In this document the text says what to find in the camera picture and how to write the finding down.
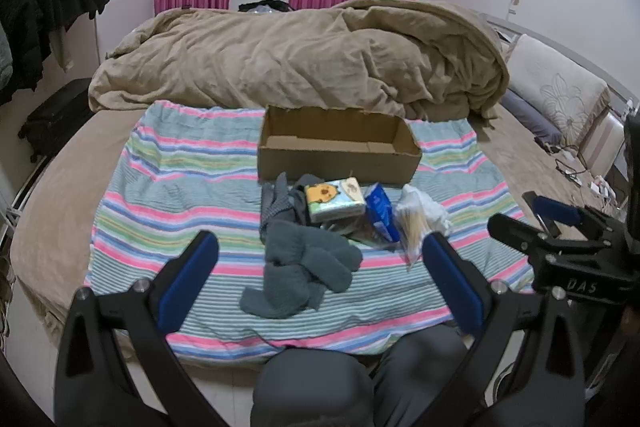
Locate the person's leg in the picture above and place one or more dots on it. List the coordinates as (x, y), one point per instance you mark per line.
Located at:
(312, 389)
(425, 369)

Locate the striped blanket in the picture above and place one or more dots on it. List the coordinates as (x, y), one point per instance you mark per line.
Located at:
(190, 187)

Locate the clear plastic wrapper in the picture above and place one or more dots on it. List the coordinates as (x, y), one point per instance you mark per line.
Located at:
(362, 234)

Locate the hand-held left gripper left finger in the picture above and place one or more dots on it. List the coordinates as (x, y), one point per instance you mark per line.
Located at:
(187, 279)

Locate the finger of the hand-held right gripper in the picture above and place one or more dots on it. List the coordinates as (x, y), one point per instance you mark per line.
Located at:
(515, 234)
(552, 208)

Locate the brown cardboard box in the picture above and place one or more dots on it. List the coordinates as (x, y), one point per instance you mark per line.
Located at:
(340, 152)

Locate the white charger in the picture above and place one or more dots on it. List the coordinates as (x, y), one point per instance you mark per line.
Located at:
(602, 189)

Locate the cartoon print tissue packet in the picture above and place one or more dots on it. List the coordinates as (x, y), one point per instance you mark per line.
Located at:
(335, 202)

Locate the beige duvet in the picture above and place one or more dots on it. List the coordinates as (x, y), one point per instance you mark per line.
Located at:
(300, 52)

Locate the black item behind duvet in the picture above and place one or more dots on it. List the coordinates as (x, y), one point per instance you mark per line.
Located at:
(265, 6)

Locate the white floral pillow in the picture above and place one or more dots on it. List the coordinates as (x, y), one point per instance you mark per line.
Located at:
(555, 82)

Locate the bed with tan sheet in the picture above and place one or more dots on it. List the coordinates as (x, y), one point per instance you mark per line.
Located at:
(65, 207)

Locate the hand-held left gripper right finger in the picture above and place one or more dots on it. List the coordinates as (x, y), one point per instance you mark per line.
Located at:
(452, 284)

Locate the black suitcase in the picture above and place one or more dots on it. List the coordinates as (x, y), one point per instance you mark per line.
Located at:
(57, 117)

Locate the blue packet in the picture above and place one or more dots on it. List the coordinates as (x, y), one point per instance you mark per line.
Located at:
(382, 212)

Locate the dark grey patterned cloth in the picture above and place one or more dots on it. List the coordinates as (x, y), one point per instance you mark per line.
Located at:
(280, 204)

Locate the person's left leg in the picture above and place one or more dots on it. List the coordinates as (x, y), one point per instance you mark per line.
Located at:
(312, 389)

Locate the person's right leg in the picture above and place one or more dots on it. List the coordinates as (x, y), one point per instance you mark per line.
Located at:
(425, 369)

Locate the grey pillow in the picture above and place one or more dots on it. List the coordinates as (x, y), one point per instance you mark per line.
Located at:
(535, 119)

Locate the striped cushion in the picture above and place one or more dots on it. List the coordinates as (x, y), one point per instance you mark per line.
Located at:
(602, 142)

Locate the clear bag of cotton swabs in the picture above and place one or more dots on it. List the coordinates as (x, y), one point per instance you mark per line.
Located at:
(417, 222)

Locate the metal bed headboard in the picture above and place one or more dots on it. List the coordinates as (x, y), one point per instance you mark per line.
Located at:
(615, 67)

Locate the grey fuzzy sock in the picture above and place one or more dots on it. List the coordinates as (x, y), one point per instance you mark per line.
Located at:
(322, 254)
(277, 294)

